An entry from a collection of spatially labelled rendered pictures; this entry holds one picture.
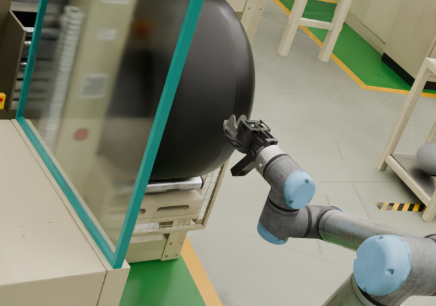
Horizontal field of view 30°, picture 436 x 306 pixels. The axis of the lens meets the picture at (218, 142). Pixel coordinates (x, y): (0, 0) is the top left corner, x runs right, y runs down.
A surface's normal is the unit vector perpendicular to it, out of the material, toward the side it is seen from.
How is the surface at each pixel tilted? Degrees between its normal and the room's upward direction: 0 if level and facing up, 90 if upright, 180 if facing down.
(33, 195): 0
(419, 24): 90
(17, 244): 0
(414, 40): 90
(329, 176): 0
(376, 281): 84
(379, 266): 84
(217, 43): 41
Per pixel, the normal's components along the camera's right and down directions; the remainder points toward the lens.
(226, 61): 0.57, -0.14
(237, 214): 0.29, -0.84
